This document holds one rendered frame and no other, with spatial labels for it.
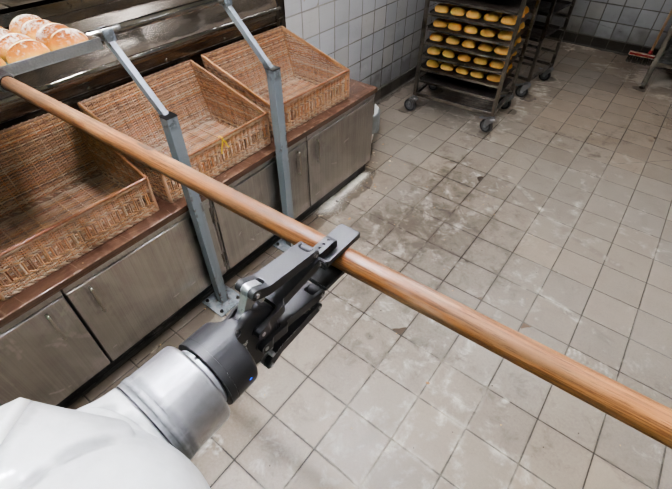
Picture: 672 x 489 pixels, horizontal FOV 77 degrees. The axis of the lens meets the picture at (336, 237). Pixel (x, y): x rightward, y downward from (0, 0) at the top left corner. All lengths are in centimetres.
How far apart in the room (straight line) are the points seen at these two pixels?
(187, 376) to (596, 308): 211
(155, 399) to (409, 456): 139
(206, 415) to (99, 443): 17
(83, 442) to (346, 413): 154
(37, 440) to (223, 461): 150
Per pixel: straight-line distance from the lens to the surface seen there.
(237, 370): 41
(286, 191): 202
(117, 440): 24
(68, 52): 136
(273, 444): 171
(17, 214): 194
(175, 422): 39
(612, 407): 46
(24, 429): 24
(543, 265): 241
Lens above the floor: 160
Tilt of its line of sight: 44 degrees down
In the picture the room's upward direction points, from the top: straight up
